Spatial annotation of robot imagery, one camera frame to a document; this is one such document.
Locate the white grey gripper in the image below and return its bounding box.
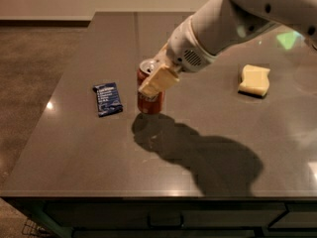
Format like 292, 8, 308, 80
139, 15, 218, 98

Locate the red coke can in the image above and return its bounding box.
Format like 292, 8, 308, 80
137, 59, 164, 115

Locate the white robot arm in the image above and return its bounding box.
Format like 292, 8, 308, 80
139, 0, 317, 97

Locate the blue rxbar blueberry wrapper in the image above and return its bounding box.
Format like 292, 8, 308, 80
93, 82, 123, 117

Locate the yellow sponge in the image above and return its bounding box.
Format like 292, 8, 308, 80
238, 64, 270, 97

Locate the dark drawer front with handle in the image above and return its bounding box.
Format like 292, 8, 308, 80
45, 202, 285, 229

